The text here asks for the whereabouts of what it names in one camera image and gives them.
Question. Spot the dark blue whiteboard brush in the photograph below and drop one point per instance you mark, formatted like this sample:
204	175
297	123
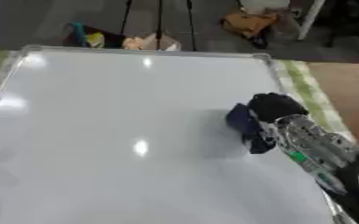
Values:
246	125

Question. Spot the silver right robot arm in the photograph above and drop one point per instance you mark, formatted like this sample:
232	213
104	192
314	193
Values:
320	151

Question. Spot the tan cardboard box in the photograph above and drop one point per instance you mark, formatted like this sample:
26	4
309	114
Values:
149	42

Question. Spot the black tripod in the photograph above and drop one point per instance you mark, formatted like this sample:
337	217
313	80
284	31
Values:
159	23

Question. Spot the dark bag with yellow item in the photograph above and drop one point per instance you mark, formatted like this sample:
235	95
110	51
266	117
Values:
91	37

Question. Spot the white whiteboard with metal frame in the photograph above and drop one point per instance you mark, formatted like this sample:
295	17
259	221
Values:
136	131

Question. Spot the white post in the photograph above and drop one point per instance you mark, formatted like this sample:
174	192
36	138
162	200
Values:
310	19

